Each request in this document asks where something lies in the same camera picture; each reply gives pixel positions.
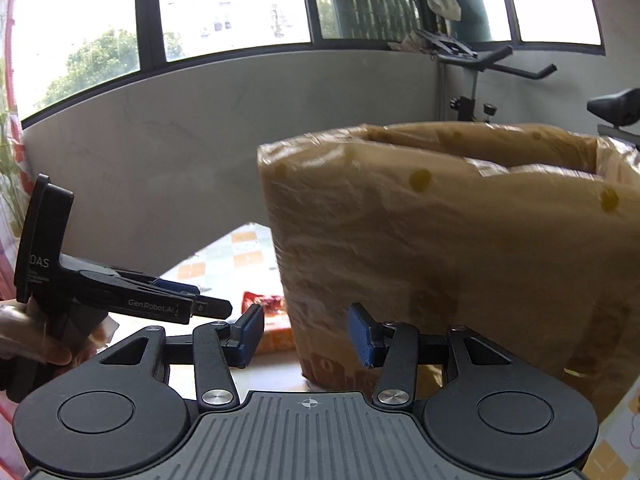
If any red white snack packet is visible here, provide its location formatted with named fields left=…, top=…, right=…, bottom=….
left=241, top=292, right=286, bottom=318

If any person's left hand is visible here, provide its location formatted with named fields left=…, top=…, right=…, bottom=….
left=1, top=299, right=118, bottom=367

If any orange yellow snack packet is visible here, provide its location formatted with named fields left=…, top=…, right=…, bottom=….
left=255, top=313, right=295, bottom=354

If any checkered floral bed sheet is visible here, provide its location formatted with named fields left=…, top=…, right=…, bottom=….
left=106, top=221, right=312, bottom=403

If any cardboard box with plastic liner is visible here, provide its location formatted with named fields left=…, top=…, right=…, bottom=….
left=257, top=122, right=639, bottom=417

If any black exercise bike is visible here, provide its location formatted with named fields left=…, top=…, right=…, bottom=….
left=408, top=29, right=639, bottom=148

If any red floral curtain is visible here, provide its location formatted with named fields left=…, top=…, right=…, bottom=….
left=1, top=0, right=30, bottom=479

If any black window frame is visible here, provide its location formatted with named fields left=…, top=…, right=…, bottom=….
left=12, top=0, right=604, bottom=119

